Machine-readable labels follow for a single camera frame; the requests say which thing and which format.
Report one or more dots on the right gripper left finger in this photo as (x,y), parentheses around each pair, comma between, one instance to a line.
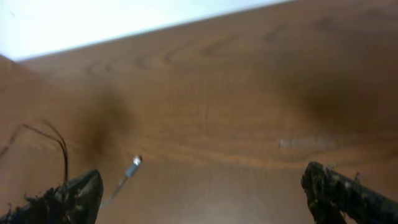
(75,202)

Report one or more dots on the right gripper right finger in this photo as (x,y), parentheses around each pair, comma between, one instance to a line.
(331,196)

